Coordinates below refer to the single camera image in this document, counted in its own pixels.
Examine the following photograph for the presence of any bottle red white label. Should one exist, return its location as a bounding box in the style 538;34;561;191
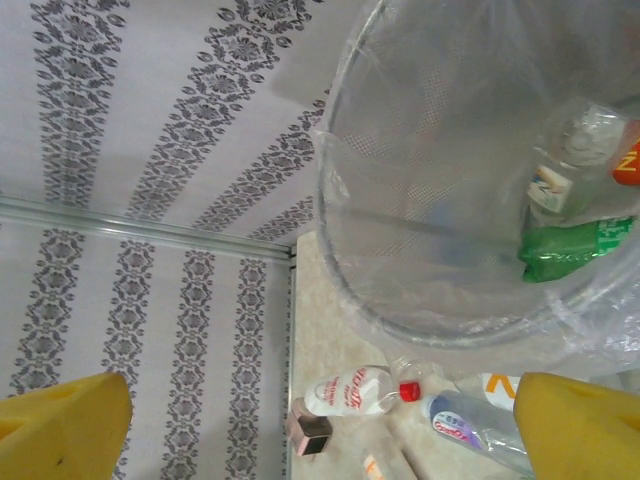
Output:
360;438;419;480

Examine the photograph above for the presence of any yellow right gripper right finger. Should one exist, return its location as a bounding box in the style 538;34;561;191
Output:
514;372;640;480

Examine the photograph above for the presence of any silver mesh waste bin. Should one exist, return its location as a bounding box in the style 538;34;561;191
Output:
314;0;640;381

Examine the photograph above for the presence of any aluminium side rail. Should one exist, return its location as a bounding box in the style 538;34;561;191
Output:
284;252;297;480

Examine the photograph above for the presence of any aluminium frame post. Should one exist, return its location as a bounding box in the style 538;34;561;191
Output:
0;195;296;261

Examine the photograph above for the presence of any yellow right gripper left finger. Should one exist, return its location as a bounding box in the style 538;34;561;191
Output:
0;372;134;480

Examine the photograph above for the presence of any white bottle red print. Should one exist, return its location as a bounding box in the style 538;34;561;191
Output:
303;364;424;419

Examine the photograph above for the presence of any bottle white orange label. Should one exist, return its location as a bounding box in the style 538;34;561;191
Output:
480;371;525;414

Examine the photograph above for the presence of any clear bottle white blue label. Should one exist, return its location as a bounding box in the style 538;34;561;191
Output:
524;99;629;226

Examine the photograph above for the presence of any bottle purple label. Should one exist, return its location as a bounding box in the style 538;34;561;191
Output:
418;389;534;476

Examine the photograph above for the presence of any pink transparent box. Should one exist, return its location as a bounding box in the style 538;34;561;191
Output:
284;396;335;458

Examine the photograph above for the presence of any clear plastic bin liner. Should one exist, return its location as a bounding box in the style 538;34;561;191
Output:
313;0;640;386

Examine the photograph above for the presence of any green plastic bottle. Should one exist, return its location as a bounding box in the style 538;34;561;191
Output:
516;214;637;284

